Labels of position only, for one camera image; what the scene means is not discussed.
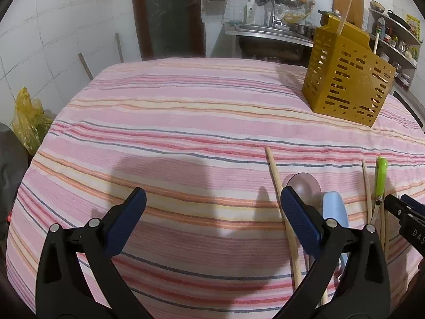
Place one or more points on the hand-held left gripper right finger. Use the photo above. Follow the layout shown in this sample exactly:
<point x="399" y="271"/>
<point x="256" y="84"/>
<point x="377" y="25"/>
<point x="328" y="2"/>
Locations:
<point x="300" y="219"/>

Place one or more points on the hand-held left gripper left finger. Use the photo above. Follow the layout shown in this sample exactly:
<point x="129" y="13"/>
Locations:
<point x="128" y="219"/>

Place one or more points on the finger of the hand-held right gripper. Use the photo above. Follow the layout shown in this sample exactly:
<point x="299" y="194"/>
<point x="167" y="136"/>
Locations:
<point x="415" y="206"/>
<point x="395" y="204"/>

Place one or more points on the thick long wooden chopstick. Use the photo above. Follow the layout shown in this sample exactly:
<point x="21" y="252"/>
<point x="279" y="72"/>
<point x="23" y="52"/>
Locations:
<point x="273" y="166"/>

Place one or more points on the yellow slotted utensil holder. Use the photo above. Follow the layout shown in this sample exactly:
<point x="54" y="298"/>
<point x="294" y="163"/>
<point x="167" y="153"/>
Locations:
<point x="348" y="83"/>

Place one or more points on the thin wooden chopstick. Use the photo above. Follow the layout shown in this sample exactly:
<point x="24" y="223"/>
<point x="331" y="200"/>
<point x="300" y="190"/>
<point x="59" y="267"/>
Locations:
<point x="385" y="232"/>
<point x="366" y="186"/>

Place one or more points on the pink plastic spoon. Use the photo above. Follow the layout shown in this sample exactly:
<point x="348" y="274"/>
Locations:
<point x="307" y="186"/>

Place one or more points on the light blue plastic spoon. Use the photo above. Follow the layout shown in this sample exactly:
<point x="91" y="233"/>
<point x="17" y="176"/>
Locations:
<point x="335" y="206"/>

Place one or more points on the brown kitchen counter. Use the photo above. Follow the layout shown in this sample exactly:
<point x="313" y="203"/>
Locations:
<point x="411" y="106"/>

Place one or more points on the pink striped tablecloth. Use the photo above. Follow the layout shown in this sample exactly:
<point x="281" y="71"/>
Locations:
<point x="182" y="123"/>

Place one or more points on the dark cloth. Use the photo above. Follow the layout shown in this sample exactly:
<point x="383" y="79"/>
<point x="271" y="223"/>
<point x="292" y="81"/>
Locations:
<point x="10" y="172"/>

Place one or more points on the yellow plastic bag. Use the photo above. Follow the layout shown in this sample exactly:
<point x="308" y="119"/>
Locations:
<point x="28" y="123"/>

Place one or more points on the leaning wooden stick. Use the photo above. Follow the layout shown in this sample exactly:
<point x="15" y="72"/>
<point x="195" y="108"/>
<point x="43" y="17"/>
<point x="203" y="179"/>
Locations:
<point x="85" y="66"/>
<point x="119" y="48"/>

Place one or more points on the white tipped wooden chopstick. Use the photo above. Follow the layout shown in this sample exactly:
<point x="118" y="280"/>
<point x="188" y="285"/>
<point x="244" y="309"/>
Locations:
<point x="376" y="43"/>

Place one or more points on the grey corner shelf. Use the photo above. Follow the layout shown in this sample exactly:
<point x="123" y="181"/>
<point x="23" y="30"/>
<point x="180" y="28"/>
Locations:
<point x="398" y="32"/>

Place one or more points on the clear oil bottle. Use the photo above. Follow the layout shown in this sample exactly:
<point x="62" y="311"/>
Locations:
<point x="380" y="28"/>

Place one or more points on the steel kitchen sink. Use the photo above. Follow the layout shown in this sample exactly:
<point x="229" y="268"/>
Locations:
<point x="265" y="45"/>

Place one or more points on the steel cup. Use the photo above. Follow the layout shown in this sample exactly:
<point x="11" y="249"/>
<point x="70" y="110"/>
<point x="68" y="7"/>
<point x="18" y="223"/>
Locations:
<point x="302" y="29"/>

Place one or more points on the rectangular wooden cutting board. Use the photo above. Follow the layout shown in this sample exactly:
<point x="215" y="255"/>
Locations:
<point x="358" y="10"/>

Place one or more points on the yellow plastic strainer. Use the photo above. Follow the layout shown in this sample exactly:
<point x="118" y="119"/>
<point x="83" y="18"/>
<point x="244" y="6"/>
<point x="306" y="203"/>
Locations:
<point x="295" y="17"/>

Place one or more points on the steel faucet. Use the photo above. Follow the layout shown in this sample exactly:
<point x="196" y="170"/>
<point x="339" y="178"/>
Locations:
<point x="273" y="16"/>

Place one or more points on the dark wooden glass door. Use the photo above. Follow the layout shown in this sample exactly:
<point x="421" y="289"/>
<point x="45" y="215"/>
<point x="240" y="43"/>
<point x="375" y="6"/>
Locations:
<point x="166" y="13"/>

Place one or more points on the white dish soap bottle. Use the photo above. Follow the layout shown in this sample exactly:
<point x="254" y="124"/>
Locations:
<point x="250" y="13"/>

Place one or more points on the yellow wall poster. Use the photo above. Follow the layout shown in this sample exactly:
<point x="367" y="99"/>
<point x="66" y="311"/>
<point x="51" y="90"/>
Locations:
<point x="413" y="25"/>

